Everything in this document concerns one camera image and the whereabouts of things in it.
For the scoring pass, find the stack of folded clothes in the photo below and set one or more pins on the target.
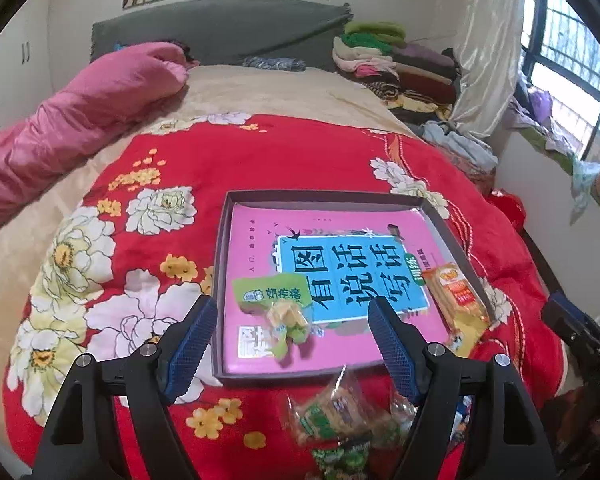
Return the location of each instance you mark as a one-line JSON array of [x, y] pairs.
[[420, 75]]

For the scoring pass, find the blue snack packet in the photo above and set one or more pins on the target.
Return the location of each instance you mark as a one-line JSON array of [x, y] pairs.
[[461, 415]]

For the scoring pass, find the pink quilt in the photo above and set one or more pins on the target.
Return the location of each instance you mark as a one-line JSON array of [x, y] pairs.
[[80, 110]]

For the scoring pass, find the light blue clothes pile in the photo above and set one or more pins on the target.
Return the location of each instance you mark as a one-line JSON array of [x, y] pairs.
[[460, 142]]

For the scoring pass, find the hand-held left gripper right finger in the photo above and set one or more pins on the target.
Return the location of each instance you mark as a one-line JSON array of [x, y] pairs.
[[392, 355]]

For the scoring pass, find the purple cloth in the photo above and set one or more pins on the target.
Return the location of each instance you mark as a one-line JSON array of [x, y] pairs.
[[540, 102]]

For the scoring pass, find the green packet with yellow candy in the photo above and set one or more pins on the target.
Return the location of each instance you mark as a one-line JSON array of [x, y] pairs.
[[260, 292]]

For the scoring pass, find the clear cracker packet green label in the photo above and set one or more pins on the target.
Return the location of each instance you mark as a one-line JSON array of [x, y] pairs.
[[330, 407]]

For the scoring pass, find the pink book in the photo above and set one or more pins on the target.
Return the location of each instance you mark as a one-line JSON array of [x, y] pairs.
[[260, 240]]

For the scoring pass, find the orange cracker packet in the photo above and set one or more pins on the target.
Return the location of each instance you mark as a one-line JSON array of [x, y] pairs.
[[455, 290]]

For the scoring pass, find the red floral blanket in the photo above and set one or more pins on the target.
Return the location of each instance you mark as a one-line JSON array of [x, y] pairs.
[[305, 160]]

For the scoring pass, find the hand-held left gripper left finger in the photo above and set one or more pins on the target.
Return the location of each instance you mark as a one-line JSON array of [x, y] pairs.
[[192, 355]]

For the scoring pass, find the red plastic bag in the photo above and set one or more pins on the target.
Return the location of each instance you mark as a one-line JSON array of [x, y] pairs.
[[510, 207]]

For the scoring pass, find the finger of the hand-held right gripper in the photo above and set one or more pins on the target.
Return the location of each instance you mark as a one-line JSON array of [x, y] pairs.
[[567, 300], [572, 330]]

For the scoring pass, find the grey patterned pillow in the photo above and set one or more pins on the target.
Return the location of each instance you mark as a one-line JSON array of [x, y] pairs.
[[275, 63]]

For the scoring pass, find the white wardrobe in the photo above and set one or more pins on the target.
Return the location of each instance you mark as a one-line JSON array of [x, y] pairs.
[[15, 70]]

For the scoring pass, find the dark cloth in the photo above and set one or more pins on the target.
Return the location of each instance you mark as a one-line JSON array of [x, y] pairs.
[[187, 55]]

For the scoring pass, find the floral fabric bag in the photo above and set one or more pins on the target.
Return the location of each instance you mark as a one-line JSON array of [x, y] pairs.
[[477, 175]]

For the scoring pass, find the white and green cloth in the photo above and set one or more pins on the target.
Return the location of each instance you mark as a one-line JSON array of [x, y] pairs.
[[585, 185]]

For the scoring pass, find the cream curtain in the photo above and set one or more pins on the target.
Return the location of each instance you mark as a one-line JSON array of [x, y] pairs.
[[490, 50]]

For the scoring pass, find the dark grey shallow box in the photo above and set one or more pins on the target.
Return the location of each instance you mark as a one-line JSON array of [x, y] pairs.
[[221, 280]]

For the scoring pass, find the grey headboard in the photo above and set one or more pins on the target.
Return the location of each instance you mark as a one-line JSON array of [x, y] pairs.
[[230, 30]]

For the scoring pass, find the window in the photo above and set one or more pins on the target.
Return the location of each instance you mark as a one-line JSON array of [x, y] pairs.
[[570, 35]]

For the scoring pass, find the green and black snack packet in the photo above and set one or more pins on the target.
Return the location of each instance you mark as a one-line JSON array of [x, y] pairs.
[[342, 460]]

